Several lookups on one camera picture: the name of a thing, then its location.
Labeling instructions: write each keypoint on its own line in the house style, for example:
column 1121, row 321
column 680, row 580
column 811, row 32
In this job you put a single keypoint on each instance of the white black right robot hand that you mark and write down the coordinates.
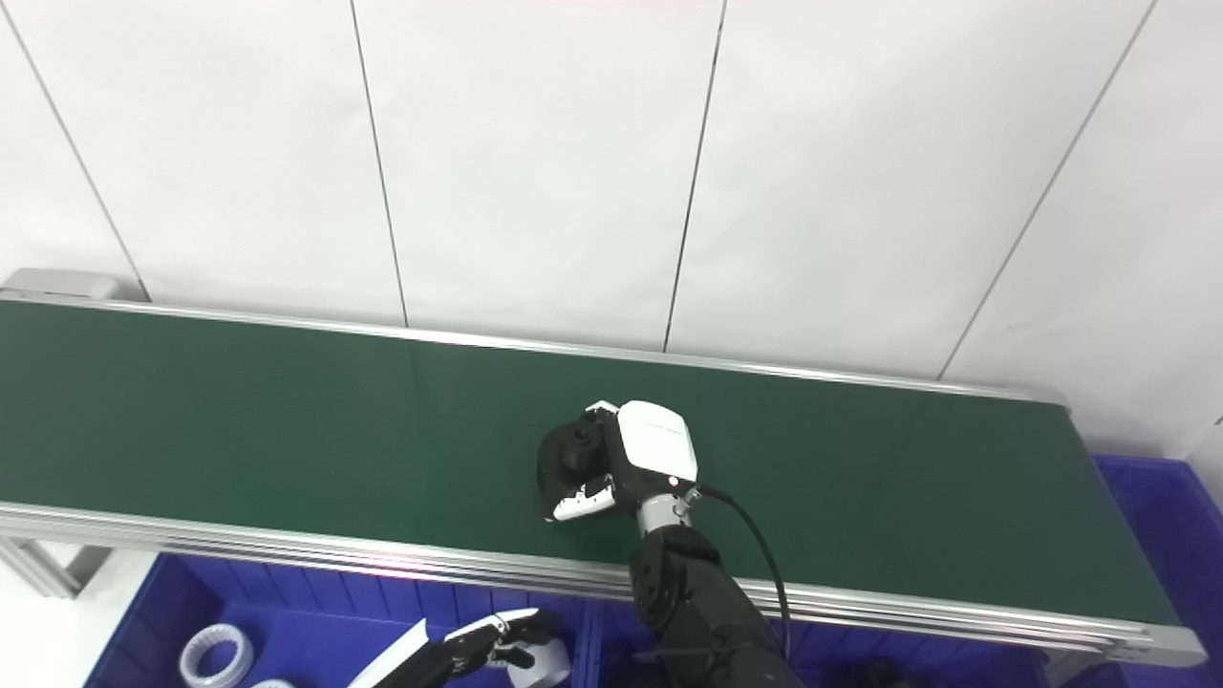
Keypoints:
column 654, row 440

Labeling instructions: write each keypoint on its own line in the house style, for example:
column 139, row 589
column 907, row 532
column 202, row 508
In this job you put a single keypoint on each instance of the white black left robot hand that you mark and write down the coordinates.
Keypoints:
column 449, row 655

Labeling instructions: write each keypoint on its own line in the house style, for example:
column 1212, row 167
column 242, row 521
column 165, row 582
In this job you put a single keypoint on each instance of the black round flanged part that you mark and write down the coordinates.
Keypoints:
column 571, row 459

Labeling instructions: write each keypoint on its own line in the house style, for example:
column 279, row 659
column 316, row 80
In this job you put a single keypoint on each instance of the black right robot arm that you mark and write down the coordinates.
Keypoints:
column 693, row 602

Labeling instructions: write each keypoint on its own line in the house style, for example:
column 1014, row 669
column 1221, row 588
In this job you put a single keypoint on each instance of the white cylindrical part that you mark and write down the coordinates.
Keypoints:
column 545, row 667

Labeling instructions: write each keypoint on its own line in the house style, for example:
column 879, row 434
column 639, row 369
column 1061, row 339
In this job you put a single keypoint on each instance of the blue bin with white parts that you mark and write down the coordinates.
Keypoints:
column 315, row 621

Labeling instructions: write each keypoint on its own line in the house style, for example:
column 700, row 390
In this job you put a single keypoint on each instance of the green conveyor belt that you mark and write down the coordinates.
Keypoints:
column 287, row 430
column 287, row 554

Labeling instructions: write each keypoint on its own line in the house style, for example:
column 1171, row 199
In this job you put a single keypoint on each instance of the blue bin with black parts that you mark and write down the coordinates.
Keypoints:
column 860, row 659

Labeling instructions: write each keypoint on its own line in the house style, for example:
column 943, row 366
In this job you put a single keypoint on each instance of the aluminium conveyor leg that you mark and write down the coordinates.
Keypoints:
column 43, row 566
column 1067, row 669

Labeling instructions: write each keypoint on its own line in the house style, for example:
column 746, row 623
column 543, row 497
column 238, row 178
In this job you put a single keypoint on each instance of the grey conveyor end housing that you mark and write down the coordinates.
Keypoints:
column 57, row 283

